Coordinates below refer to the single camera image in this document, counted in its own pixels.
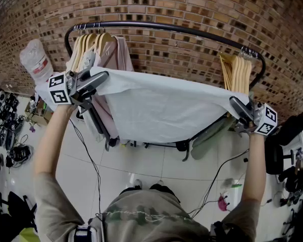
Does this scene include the clear plastic water jug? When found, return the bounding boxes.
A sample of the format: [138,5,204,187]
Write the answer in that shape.
[19,39,54,86]

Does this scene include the bunch of wooden hangers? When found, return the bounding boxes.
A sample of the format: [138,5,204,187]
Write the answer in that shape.
[70,32,117,73]
[219,52,253,95]

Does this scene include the black office chair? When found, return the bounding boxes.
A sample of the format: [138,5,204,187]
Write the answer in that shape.
[264,111,303,176]

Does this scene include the pink hanging garment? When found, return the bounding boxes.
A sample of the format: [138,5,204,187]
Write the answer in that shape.
[92,35,135,142]

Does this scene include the person's olive shirt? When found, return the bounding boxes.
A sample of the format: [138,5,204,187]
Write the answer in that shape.
[33,172,262,242]

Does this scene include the pink floor object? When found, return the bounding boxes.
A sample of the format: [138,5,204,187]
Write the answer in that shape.
[218,195,231,212]

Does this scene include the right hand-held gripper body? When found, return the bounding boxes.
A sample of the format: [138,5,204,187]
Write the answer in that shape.
[234,102,279,137]

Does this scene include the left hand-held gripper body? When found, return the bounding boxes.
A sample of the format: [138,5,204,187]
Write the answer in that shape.
[48,71,96,113]

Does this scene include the person's black shorts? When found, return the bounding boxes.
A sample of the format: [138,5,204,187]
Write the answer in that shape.
[119,184,180,203]

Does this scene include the person's right forearm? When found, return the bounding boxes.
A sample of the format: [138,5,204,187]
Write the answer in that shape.
[238,131,266,204]

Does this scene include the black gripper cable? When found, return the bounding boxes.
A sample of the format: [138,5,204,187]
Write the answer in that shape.
[69,118,102,217]
[188,148,250,218]

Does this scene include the black metal clothes rack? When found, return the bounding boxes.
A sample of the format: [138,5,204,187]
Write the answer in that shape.
[64,21,267,162]

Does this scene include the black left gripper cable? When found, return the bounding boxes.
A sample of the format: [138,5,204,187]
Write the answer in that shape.
[69,118,102,217]

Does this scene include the person's left forearm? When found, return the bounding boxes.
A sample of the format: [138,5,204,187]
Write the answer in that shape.
[33,103,77,177]

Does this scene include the black swivel chair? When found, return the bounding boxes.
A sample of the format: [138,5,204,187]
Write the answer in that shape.
[0,190,38,233]

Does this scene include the cardboard box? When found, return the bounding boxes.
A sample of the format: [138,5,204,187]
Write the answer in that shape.
[24,99,54,126]

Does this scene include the green grey ironing board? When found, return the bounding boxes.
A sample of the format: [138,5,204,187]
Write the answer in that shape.
[190,114,234,161]

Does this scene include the pile of black equipment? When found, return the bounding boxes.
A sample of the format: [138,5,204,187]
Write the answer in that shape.
[0,87,34,170]

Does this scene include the white cloth garment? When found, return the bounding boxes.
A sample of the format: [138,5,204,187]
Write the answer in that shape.
[90,66,250,145]

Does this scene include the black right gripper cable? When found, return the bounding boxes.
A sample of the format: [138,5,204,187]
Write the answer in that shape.
[188,148,250,218]

